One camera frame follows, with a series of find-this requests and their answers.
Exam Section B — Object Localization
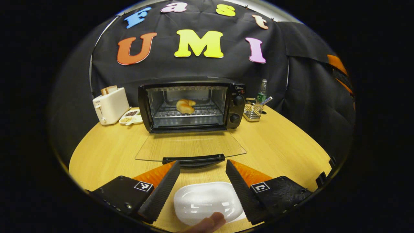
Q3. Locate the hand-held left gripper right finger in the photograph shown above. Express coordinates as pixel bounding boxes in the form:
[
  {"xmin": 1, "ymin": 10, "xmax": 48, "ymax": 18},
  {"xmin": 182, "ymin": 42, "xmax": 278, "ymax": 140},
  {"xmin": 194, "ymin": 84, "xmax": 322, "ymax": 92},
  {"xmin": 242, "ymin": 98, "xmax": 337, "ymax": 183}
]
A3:
[{"xmin": 225, "ymin": 159, "xmax": 313, "ymax": 226}]

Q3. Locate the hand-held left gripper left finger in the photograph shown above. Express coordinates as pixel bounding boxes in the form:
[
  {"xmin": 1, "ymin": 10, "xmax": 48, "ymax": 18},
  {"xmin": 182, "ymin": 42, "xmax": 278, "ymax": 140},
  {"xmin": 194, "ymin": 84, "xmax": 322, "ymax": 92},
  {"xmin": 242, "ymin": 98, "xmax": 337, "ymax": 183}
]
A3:
[{"xmin": 89, "ymin": 160, "xmax": 181, "ymax": 224}]

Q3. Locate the golden bread roll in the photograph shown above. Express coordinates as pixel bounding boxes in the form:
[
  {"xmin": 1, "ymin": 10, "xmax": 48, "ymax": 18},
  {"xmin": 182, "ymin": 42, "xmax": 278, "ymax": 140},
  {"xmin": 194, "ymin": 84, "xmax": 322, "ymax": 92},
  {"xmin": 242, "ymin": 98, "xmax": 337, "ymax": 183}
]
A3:
[{"xmin": 176, "ymin": 99, "xmax": 197, "ymax": 114}]

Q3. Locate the black electric oven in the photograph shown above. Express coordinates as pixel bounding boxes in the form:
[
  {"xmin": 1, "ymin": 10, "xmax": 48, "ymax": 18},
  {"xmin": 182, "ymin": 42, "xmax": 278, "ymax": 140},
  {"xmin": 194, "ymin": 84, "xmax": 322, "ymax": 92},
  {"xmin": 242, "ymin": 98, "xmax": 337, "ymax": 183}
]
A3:
[{"xmin": 135, "ymin": 77, "xmax": 247, "ymax": 169}]

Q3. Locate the white plate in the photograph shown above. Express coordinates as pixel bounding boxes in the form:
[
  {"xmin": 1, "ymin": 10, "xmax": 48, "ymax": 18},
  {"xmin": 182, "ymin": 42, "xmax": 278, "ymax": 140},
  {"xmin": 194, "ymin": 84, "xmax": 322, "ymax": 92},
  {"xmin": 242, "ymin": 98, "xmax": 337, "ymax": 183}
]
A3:
[{"xmin": 174, "ymin": 182, "xmax": 245, "ymax": 226}]

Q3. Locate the clear water bottle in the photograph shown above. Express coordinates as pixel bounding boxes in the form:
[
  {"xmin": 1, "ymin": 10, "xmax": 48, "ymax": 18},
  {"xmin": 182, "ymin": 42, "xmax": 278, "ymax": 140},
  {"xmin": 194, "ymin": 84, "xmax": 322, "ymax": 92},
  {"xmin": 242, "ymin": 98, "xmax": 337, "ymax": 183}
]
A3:
[{"xmin": 256, "ymin": 79, "xmax": 268, "ymax": 104}]

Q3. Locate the white divided seed dish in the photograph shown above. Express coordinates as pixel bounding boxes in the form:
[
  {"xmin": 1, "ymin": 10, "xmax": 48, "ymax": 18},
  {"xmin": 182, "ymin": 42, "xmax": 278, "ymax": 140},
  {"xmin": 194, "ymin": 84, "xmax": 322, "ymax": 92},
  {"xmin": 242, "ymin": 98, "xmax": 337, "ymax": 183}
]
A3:
[{"xmin": 119, "ymin": 109, "xmax": 143, "ymax": 126}]

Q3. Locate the white toaster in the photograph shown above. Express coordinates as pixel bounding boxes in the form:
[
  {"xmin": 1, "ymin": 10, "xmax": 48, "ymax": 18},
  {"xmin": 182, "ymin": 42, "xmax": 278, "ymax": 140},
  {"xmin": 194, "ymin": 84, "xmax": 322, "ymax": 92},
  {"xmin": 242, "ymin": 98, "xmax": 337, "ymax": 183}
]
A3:
[{"xmin": 93, "ymin": 87, "xmax": 130, "ymax": 126}]

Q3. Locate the black backdrop cloth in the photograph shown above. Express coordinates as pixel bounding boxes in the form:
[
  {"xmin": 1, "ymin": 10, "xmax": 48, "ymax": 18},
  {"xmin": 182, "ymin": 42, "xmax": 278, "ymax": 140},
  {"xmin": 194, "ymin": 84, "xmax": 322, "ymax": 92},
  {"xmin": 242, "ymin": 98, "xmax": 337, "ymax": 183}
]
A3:
[{"xmin": 47, "ymin": 0, "xmax": 356, "ymax": 162}]

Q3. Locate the wire mesh holder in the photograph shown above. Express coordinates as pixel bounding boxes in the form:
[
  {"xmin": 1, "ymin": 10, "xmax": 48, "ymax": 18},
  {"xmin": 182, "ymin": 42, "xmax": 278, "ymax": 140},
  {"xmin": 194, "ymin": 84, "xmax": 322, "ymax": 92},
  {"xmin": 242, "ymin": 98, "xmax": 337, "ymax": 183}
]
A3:
[{"xmin": 243, "ymin": 98, "xmax": 263, "ymax": 122}]

